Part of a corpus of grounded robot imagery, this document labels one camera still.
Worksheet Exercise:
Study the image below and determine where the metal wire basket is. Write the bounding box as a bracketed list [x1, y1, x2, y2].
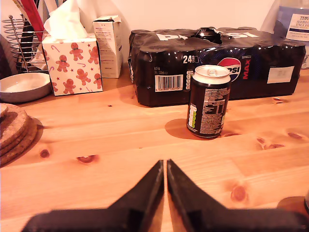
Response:
[1, 14, 50, 73]

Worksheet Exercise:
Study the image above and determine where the white paper tissue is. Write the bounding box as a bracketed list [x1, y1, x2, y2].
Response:
[42, 0, 88, 41]

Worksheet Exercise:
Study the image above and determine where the black Pepsi Max can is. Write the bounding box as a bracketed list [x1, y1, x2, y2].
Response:
[186, 64, 232, 139]

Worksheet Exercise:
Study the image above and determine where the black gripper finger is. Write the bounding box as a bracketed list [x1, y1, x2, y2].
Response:
[166, 159, 228, 232]
[108, 159, 166, 232]

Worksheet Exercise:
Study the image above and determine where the grey shallow bowl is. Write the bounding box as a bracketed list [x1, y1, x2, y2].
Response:
[0, 72, 53, 104]

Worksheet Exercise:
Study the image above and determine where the white cardboard carton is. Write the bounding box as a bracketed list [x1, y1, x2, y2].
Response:
[92, 14, 124, 79]

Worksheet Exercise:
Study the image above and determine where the large clear water bottle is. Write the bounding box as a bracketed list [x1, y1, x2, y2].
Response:
[259, 0, 309, 71]

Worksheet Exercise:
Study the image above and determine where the shrink-wrapped Pepsi Max can pack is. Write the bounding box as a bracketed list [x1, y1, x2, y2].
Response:
[127, 26, 307, 108]

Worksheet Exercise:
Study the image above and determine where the gingerbread print tissue box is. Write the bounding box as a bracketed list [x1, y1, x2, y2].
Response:
[41, 33, 104, 97]

